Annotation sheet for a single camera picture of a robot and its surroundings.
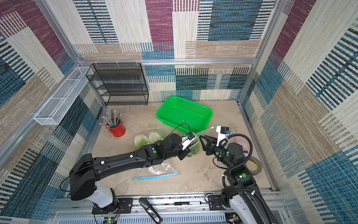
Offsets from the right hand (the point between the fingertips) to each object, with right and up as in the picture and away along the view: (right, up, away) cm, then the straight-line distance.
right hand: (203, 138), depth 72 cm
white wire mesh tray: (-75, +16, +1) cm, 77 cm away
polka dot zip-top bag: (0, +2, +7) cm, 7 cm away
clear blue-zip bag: (-23, -19, +7) cm, 31 cm away
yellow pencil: (-56, +11, +24) cm, 62 cm away
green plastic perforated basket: (-12, +14, +40) cm, 44 cm away
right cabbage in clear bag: (-29, -2, +20) cm, 35 cm away
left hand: (-6, -4, +5) cm, 8 cm away
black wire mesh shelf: (-59, +36, +38) cm, 79 cm away
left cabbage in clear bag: (-37, -4, +17) cm, 41 cm away
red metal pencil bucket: (-55, +1, +28) cm, 62 cm away
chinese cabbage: (-4, -6, +5) cm, 8 cm away
